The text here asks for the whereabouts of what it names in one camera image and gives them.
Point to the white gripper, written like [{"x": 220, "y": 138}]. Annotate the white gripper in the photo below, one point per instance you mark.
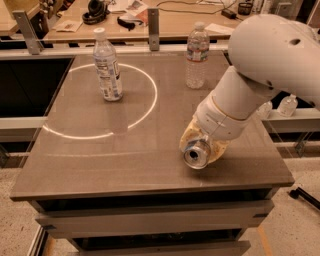
[{"x": 217, "y": 120}]

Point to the silver redbull can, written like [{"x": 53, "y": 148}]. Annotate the silver redbull can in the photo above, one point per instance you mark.
[{"x": 196, "y": 152}]

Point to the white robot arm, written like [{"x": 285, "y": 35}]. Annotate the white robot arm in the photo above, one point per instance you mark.
[{"x": 268, "y": 54}]

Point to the small bottle behind table left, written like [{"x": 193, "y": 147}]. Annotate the small bottle behind table left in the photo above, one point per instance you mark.
[{"x": 264, "y": 110}]

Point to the small bottle behind table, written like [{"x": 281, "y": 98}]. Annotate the small bottle behind table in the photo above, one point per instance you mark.
[
  {"x": 264, "y": 110},
  {"x": 287, "y": 106}
]

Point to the small bottle behind table right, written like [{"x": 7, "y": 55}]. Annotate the small bottle behind table right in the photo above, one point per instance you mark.
[{"x": 287, "y": 106}]

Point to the clear water bottle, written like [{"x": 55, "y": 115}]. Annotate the clear water bottle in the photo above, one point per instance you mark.
[{"x": 198, "y": 44}]

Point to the black stand foot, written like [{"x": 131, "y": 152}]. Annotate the black stand foot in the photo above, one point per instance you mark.
[{"x": 299, "y": 192}]

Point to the white paper sheet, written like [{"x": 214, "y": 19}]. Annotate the white paper sheet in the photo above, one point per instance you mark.
[{"x": 218, "y": 30}]

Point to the labelled white-cap plastic bottle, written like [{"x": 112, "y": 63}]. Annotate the labelled white-cap plastic bottle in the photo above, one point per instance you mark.
[{"x": 106, "y": 65}]

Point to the black sunglasses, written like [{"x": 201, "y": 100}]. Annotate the black sunglasses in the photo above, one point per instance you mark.
[{"x": 129, "y": 24}]

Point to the black mesh pen cup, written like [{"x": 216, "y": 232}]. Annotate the black mesh pen cup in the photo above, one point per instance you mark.
[{"x": 244, "y": 8}]

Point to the magazine papers on desk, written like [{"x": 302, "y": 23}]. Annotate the magazine papers on desk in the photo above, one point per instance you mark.
[{"x": 133, "y": 11}]

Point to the black headphones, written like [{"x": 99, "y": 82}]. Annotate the black headphones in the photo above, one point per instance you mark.
[{"x": 97, "y": 12}]

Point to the paper note on desk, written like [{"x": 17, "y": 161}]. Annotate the paper note on desk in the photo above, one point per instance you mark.
[{"x": 68, "y": 26}]

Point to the grey table drawer frame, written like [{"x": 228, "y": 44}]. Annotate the grey table drawer frame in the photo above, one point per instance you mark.
[{"x": 181, "y": 223}]

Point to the black power adapter with cable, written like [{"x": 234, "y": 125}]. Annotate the black power adapter with cable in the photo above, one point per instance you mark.
[{"x": 224, "y": 11}]

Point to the middle metal bracket post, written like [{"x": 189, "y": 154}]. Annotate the middle metal bracket post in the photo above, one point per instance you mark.
[{"x": 153, "y": 29}]

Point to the metal bracket post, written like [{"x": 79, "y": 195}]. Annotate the metal bracket post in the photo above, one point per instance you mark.
[
  {"x": 283, "y": 9},
  {"x": 33, "y": 44},
  {"x": 153, "y": 29}
]

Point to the right metal bracket post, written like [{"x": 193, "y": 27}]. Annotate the right metal bracket post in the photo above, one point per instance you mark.
[{"x": 283, "y": 9}]

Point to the left metal bracket post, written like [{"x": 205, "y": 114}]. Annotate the left metal bracket post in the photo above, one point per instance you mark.
[{"x": 33, "y": 44}]

